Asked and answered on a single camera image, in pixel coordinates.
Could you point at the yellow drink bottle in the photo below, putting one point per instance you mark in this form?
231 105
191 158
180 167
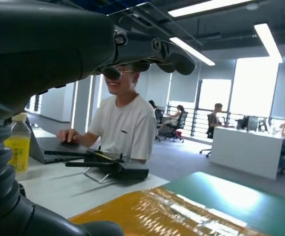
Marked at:
20 153

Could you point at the green table mat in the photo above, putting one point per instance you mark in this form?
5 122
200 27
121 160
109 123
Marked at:
267 211

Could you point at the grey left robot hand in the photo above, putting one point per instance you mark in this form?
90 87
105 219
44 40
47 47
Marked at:
47 42

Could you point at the long ceiling light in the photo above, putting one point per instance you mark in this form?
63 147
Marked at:
206 6
191 50
267 42

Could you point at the white office desk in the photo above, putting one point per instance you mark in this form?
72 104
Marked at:
243 153

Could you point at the grey laptop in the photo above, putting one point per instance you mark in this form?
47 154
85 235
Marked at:
51 146

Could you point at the yellow film wrapped cardboard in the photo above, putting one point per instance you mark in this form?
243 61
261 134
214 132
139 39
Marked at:
145 215

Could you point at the black remote controller with antennas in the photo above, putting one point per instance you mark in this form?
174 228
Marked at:
130 171

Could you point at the dark computer monitor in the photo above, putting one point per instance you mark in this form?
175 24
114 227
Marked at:
252 123

